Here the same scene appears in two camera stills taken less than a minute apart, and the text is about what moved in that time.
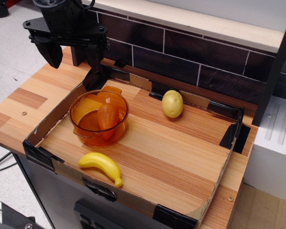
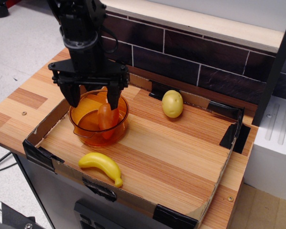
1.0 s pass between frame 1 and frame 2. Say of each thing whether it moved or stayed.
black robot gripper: moved
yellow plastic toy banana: stayed
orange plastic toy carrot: stayed
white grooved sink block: stayed
